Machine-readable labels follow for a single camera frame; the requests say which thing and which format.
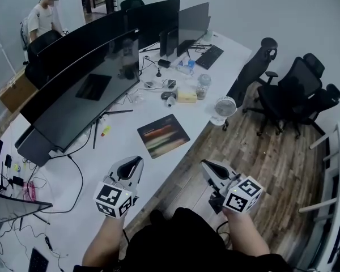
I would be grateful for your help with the black power adapter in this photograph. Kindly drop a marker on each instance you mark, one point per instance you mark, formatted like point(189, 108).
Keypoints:
point(164, 63)

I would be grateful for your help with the white cup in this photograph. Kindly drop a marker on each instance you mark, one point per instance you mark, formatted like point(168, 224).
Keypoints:
point(209, 35)

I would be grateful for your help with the black square charger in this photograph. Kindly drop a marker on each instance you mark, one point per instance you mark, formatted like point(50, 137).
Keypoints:
point(171, 84)

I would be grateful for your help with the beige tissue box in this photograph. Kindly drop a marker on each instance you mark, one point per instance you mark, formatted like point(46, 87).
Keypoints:
point(186, 95)

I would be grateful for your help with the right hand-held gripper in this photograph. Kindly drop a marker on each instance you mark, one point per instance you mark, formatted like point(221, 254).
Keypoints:
point(241, 197)

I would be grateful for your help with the brown cardboard box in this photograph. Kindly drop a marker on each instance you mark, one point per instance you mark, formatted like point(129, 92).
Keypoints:
point(17, 92)

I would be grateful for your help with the black mesh office chair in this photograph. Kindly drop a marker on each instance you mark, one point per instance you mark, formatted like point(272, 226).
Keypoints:
point(326, 106)
point(294, 89)

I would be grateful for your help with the flat black monitor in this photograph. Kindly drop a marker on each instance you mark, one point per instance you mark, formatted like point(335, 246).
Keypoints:
point(192, 24)

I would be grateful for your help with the small white desk fan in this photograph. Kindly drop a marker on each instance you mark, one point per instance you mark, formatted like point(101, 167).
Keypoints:
point(225, 108)

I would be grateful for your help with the person's right forearm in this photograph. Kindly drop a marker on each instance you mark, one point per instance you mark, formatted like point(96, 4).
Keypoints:
point(245, 237)

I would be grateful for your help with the yellow marker pen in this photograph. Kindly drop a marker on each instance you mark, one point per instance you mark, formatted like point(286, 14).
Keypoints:
point(106, 131)

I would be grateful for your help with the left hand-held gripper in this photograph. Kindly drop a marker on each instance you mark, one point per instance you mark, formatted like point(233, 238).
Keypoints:
point(110, 197)

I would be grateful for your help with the black high-back office chair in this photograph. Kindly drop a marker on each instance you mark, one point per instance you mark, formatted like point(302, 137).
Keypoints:
point(248, 75)

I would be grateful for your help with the black keyboard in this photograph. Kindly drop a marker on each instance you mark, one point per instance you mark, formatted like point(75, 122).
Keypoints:
point(38, 261)
point(209, 57)

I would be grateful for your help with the pink plastic item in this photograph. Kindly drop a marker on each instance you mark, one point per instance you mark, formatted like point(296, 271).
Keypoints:
point(29, 191)

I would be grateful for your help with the person's black shoe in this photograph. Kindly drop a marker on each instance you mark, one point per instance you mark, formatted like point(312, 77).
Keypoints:
point(156, 216)

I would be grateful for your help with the wide black monitor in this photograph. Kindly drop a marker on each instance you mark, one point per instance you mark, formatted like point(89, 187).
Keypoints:
point(14, 208)

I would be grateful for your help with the slim black upright box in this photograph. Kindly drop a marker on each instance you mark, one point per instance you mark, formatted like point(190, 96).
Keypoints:
point(163, 44)
point(173, 42)

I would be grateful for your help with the clear plastic jar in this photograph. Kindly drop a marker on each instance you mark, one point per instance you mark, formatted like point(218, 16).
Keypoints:
point(203, 88)

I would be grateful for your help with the person's left forearm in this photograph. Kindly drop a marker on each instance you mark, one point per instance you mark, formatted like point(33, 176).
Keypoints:
point(105, 242)

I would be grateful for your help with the blue white tissue pack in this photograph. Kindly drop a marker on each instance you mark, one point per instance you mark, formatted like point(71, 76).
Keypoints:
point(186, 66)

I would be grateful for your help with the small black adapter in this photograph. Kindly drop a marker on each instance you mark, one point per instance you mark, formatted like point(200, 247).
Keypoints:
point(8, 161)
point(17, 180)

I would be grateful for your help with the large curved black monitor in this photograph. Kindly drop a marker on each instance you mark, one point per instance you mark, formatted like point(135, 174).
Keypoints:
point(88, 101)

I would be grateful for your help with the small black stand base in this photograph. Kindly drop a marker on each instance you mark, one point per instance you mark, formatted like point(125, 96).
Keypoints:
point(159, 74)

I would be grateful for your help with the person's black clothing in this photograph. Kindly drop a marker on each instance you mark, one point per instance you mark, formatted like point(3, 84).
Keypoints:
point(187, 248)

